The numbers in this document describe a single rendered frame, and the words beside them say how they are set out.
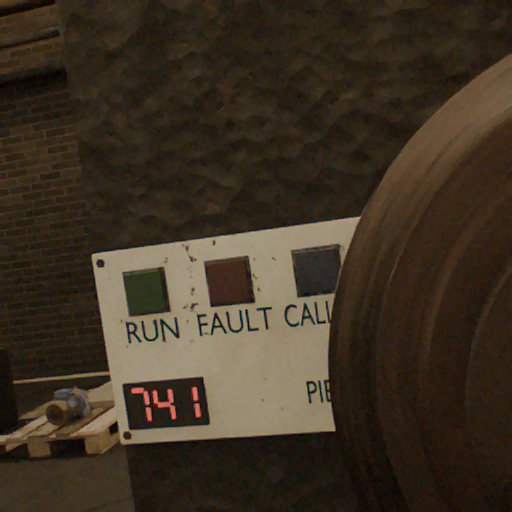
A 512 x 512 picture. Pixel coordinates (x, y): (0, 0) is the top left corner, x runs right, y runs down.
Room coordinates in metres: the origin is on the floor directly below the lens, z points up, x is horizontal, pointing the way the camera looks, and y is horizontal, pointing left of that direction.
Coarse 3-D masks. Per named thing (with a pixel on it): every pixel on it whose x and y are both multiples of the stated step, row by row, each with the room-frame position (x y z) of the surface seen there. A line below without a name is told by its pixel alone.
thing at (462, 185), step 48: (480, 144) 0.52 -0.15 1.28; (480, 192) 0.52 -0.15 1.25; (432, 240) 0.53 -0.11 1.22; (480, 240) 0.50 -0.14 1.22; (432, 288) 0.52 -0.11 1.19; (480, 288) 0.50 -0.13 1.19; (384, 336) 0.54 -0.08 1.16; (432, 336) 0.51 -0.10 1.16; (384, 384) 0.54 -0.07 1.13; (432, 384) 0.51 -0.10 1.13; (384, 432) 0.54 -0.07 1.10; (432, 432) 0.51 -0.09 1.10; (432, 480) 0.53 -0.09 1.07
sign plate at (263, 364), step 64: (128, 256) 0.75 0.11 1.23; (192, 256) 0.73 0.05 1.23; (256, 256) 0.72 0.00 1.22; (128, 320) 0.76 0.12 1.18; (192, 320) 0.74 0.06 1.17; (256, 320) 0.72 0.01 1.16; (320, 320) 0.70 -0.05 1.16; (128, 384) 0.75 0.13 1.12; (192, 384) 0.74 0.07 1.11; (256, 384) 0.72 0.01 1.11; (320, 384) 0.71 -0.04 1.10
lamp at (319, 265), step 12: (300, 252) 0.70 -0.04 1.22; (312, 252) 0.70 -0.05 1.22; (324, 252) 0.70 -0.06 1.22; (300, 264) 0.70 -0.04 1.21; (312, 264) 0.70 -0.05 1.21; (324, 264) 0.70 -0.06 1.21; (336, 264) 0.69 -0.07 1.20; (300, 276) 0.70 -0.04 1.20; (312, 276) 0.70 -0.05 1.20; (324, 276) 0.70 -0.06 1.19; (336, 276) 0.69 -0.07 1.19; (300, 288) 0.70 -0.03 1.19; (312, 288) 0.70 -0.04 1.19; (324, 288) 0.70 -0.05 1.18
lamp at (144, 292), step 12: (132, 276) 0.75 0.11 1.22; (144, 276) 0.74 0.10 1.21; (156, 276) 0.74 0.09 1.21; (132, 288) 0.75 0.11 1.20; (144, 288) 0.74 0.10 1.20; (156, 288) 0.74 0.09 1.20; (132, 300) 0.75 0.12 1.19; (144, 300) 0.74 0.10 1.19; (156, 300) 0.74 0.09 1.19; (132, 312) 0.75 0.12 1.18
